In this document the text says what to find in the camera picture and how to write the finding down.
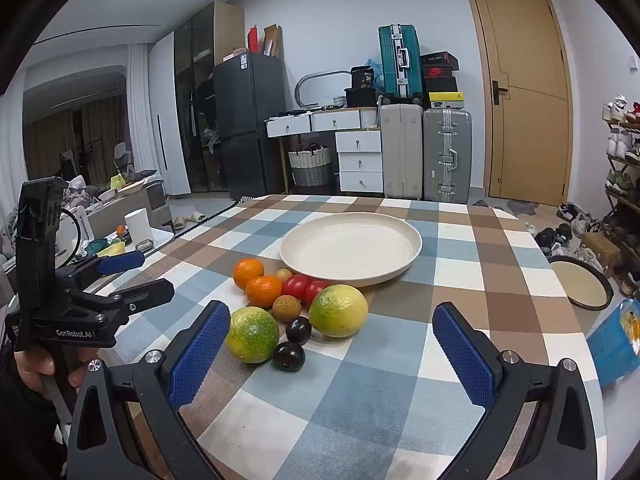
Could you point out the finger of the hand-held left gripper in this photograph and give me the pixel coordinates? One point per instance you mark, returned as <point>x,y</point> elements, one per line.
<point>122,261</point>
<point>145,295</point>

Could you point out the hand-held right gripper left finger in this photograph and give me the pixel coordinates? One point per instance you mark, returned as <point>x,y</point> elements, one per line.
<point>200,355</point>

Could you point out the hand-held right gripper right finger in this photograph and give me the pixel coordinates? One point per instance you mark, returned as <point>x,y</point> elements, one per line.
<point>462,355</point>

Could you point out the green citrus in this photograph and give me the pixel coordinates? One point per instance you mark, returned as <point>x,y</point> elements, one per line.
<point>252,335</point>

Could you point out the dark purple plum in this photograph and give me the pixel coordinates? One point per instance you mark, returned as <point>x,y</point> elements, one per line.
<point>288,356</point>
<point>298,330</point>

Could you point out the orange mandarin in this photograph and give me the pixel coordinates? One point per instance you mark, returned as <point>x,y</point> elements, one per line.
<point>248,272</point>
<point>263,291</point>

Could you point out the brown kiwi fruit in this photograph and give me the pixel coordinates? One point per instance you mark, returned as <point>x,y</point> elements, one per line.
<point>287,308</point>

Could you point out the small brown longan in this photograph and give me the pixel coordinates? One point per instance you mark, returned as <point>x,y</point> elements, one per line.
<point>284,275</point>

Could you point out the red tomato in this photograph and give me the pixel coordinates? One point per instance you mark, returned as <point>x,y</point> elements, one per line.
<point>316,292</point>
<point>296,287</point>

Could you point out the yellow-green citrus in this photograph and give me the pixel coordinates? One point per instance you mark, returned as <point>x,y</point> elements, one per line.
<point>338,311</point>

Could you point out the cream round plate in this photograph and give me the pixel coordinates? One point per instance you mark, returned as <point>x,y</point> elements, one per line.
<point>350,250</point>

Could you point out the person's left hand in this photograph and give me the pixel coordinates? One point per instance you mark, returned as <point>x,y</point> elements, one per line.
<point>32,365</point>

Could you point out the yellow packet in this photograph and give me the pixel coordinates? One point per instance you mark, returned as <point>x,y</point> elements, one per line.
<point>114,249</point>

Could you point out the small metal tin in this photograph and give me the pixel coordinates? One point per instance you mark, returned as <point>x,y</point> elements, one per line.
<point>143,245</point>

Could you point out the white cylinder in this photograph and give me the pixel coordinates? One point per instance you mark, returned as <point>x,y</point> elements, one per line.
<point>138,227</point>

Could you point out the grey low cabinet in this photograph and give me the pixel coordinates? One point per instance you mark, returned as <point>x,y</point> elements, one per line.
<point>130,205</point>

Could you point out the beige slipper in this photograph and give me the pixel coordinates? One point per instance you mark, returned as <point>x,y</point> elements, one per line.
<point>196,217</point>
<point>181,223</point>

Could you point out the office chair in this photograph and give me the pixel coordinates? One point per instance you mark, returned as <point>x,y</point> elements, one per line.
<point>121,157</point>

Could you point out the round black-rimmed tray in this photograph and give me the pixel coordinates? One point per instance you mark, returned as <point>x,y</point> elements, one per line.
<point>580,282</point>

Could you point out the large blue bag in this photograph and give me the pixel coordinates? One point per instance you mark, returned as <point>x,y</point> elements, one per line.
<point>610,350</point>

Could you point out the grey slippers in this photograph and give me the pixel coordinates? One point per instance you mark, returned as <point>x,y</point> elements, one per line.
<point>487,205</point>

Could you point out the white curtain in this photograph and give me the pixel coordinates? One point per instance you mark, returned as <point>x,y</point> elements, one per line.
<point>137,110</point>

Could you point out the pile of shoes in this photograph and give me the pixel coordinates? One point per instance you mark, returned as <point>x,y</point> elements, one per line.
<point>565,235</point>

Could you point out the white wardrobe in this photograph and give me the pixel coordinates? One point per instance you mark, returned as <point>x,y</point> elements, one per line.
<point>167,110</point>

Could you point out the grey door mat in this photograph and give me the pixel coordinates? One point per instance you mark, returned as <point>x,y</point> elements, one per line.
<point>522,206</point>

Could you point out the small cardboard box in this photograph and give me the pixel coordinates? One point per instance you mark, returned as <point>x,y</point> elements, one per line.
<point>600,250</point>

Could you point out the silver suitcase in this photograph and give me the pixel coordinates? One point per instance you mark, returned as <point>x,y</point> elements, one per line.
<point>445,160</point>

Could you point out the dark grey fridge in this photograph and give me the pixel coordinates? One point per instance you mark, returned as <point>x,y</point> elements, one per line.
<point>250,110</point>

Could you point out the woven basket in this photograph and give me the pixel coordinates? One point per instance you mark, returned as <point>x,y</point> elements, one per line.
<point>310,165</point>

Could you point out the beige suitcase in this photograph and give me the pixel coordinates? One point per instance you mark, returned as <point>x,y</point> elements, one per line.
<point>400,150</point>

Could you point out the glass door wardrobe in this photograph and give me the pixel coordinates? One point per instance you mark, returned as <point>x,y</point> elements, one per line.
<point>200,60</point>

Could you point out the white drawer desk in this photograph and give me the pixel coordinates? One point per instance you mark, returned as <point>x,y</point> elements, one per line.
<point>357,160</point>

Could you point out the wooden shoe rack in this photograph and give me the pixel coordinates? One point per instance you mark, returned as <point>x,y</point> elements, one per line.
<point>625,200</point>

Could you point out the wooden door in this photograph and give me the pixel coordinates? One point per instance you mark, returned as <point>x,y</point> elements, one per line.
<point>530,135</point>

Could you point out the yellow and black shoe box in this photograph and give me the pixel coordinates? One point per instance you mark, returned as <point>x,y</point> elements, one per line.
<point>447,100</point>

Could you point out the oval mirror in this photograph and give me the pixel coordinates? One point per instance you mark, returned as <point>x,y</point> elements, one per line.
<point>320,87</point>

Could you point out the tall cardboard box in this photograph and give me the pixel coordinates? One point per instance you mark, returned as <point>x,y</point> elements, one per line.
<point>272,40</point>

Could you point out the plain black shoe box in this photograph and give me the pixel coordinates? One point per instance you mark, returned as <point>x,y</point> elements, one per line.
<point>440,85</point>

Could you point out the black storage box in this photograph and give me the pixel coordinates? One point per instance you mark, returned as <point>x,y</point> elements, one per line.
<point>360,97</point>

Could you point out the red and black shoe box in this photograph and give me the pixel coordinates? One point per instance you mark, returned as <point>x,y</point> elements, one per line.
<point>439,72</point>

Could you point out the blue plastic bag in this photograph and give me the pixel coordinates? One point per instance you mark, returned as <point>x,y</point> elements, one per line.
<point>378,72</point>

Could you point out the black paper bag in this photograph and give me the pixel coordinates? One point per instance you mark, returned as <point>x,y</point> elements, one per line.
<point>362,77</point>

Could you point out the teal suitcase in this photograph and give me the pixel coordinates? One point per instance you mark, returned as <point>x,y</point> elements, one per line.
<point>395,65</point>

